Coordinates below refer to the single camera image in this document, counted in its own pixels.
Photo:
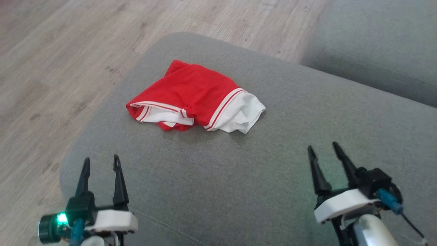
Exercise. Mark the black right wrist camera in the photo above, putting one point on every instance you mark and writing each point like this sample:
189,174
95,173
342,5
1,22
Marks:
374,179

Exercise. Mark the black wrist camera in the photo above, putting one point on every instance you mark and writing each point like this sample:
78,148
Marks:
49,229
374,179

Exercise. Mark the red and white sports garment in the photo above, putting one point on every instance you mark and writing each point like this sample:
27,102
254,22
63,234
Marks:
191,89

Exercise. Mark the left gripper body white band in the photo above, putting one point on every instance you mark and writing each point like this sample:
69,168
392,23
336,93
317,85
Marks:
112,221

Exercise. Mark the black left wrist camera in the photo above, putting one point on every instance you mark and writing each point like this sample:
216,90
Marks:
49,229

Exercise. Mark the grey fabric sofa section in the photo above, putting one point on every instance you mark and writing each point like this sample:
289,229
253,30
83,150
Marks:
375,41

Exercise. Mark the grey fabric sofa cushion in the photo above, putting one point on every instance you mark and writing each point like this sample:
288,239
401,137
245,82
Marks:
273,171

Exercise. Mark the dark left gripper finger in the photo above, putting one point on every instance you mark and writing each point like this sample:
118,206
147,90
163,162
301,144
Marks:
119,188
84,181

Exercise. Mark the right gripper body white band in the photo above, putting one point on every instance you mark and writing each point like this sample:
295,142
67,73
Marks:
341,205

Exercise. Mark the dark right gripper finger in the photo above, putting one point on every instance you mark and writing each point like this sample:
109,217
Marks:
346,167
319,177

